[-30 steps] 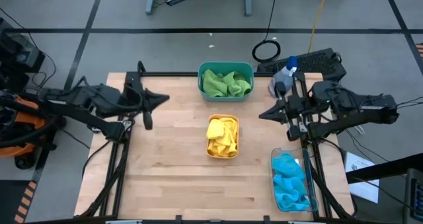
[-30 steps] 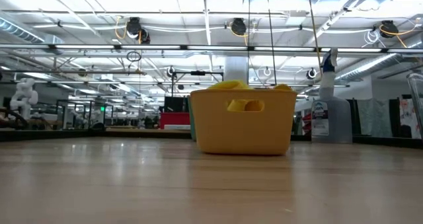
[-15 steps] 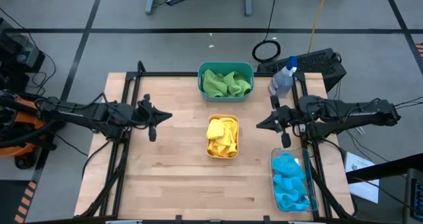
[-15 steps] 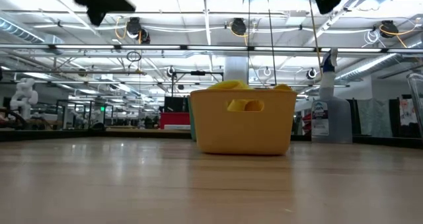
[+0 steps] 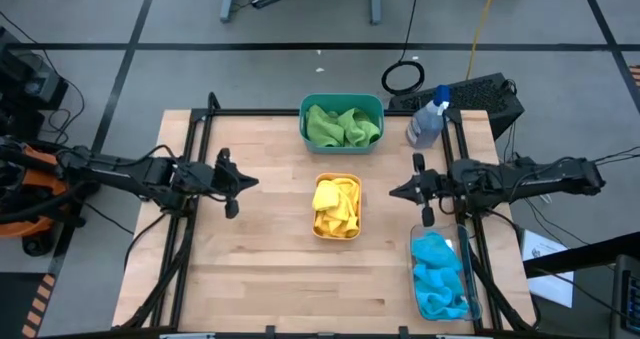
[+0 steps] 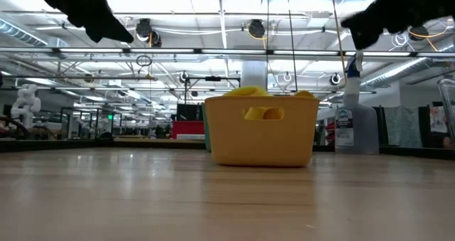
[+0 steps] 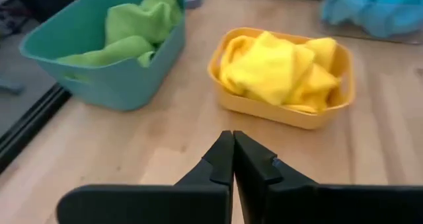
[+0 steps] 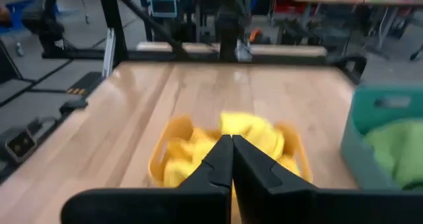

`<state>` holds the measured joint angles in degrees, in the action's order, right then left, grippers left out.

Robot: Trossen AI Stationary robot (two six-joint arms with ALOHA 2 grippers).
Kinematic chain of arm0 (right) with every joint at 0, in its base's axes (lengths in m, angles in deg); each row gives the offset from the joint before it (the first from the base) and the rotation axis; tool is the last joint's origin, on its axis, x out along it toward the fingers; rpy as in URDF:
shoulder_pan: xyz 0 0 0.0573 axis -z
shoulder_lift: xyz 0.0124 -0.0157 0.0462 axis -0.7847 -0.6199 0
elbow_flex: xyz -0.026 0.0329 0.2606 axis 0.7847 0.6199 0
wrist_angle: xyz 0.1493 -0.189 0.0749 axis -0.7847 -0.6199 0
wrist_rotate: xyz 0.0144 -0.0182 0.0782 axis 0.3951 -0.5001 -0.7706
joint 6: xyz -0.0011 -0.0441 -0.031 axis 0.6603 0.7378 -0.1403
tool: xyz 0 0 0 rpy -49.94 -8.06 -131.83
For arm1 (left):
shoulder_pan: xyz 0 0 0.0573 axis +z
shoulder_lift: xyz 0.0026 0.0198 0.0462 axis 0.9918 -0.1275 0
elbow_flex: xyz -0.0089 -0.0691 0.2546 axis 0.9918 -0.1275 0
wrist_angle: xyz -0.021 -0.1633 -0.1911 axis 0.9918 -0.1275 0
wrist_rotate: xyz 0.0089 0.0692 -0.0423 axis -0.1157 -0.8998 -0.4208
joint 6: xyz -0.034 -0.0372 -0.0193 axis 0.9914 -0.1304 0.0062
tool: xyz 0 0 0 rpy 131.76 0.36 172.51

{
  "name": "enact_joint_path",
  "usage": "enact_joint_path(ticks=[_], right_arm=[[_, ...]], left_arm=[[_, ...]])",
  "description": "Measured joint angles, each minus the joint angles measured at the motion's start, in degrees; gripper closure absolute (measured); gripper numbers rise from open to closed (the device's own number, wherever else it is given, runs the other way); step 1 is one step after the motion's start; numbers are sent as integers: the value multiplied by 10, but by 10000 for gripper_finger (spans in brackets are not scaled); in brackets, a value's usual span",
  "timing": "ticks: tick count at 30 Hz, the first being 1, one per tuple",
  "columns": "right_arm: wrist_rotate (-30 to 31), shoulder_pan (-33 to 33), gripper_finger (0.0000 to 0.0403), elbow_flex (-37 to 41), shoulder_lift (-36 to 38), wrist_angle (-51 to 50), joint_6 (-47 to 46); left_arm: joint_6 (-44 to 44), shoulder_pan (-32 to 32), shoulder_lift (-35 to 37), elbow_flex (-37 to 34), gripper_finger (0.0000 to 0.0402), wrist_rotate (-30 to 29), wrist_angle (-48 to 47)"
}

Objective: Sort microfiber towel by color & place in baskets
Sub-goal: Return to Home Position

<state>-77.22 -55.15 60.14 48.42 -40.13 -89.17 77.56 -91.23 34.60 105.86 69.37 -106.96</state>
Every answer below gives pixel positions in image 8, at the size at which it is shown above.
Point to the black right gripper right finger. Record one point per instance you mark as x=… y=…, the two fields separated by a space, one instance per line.
x=261 y=191

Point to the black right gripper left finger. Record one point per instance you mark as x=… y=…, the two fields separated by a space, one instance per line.
x=211 y=184

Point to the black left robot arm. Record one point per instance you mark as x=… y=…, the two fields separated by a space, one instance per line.
x=228 y=29

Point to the orange plastic basket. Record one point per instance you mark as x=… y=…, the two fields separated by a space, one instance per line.
x=158 y=151

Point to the teal plastic basket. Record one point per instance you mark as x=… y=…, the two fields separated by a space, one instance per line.
x=370 y=108

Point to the black table clamp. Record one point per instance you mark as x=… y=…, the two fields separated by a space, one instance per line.
x=73 y=105

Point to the black mat with orange stripes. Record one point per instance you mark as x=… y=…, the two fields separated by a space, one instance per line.
x=82 y=85

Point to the silver aluminium bar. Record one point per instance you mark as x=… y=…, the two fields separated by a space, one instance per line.
x=108 y=52

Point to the small blue-framed monitor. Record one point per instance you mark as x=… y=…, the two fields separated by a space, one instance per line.
x=162 y=6

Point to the black aluminium table frame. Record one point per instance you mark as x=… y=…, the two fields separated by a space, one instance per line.
x=114 y=25

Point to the black square camera box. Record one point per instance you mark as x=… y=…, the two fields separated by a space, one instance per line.
x=20 y=145

